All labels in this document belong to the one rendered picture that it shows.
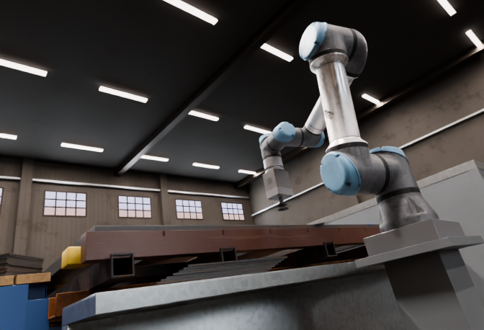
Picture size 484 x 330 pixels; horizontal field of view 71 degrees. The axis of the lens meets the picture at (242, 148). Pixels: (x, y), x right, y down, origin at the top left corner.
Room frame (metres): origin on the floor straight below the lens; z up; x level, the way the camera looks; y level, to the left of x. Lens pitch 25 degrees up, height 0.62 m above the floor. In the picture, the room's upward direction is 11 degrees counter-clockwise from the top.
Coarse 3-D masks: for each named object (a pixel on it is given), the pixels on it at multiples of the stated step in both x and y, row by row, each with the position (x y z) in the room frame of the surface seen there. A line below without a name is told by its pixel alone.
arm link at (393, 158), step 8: (376, 152) 0.91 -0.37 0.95; (384, 152) 0.90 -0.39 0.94; (392, 152) 0.90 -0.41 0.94; (400, 152) 0.91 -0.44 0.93; (384, 160) 0.88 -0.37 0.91; (392, 160) 0.89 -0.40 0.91; (400, 160) 0.90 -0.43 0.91; (392, 168) 0.88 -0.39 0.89; (400, 168) 0.89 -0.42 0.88; (408, 168) 0.91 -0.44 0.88; (392, 176) 0.88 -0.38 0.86; (400, 176) 0.89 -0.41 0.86; (408, 176) 0.90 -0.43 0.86; (384, 184) 0.89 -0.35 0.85; (392, 184) 0.90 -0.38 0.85; (400, 184) 0.89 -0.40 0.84; (408, 184) 0.90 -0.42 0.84; (416, 184) 0.91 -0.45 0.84; (384, 192) 0.92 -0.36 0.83
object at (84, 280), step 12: (96, 264) 0.81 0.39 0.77; (108, 264) 0.75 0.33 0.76; (120, 264) 0.82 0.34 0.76; (132, 264) 0.77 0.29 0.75; (84, 276) 0.88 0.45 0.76; (96, 276) 0.81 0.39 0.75; (108, 276) 0.75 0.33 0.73; (120, 276) 0.75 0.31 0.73; (132, 276) 0.77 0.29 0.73; (60, 288) 1.06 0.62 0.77; (72, 288) 0.96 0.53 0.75; (84, 288) 0.88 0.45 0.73; (96, 288) 0.85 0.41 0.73
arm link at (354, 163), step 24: (312, 24) 0.79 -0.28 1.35; (312, 48) 0.80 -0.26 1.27; (336, 48) 0.80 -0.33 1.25; (336, 72) 0.82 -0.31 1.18; (336, 96) 0.83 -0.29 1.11; (336, 120) 0.84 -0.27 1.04; (336, 144) 0.84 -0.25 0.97; (360, 144) 0.83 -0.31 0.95; (336, 168) 0.84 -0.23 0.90; (360, 168) 0.83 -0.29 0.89; (384, 168) 0.87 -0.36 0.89; (336, 192) 0.88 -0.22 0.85; (360, 192) 0.88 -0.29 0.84
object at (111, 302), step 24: (336, 264) 0.93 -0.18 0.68; (144, 288) 0.58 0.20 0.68; (168, 288) 0.61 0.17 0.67; (192, 288) 0.64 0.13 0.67; (216, 288) 0.67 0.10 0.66; (240, 288) 0.71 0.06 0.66; (264, 288) 1.02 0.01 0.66; (72, 312) 0.62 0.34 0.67; (96, 312) 0.53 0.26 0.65; (120, 312) 0.75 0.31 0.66
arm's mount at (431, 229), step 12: (396, 228) 0.89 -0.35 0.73; (408, 228) 0.87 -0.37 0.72; (420, 228) 0.85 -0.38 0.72; (432, 228) 0.83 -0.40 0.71; (444, 228) 0.87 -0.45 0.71; (456, 228) 0.93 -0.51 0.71; (372, 240) 0.94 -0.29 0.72; (384, 240) 0.92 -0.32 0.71; (396, 240) 0.90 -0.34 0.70; (408, 240) 0.88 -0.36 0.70; (420, 240) 0.86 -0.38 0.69; (432, 240) 0.84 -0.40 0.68; (372, 252) 0.95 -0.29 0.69; (384, 252) 0.93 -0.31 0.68
